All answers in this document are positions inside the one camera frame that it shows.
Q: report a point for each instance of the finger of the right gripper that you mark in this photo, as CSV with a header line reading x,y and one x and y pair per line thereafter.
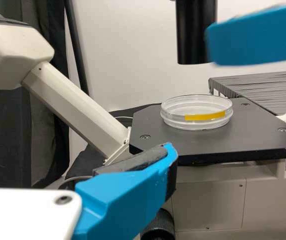
x,y
258,35

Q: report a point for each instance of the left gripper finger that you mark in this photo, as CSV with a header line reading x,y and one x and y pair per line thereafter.
x,y
123,190

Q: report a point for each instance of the petri dish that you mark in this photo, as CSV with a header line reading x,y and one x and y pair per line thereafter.
x,y
195,112

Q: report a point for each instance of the black platform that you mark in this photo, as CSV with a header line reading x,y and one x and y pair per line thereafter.
x,y
258,87

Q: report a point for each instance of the cream microscope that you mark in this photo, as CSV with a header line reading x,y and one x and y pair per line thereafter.
x,y
233,140

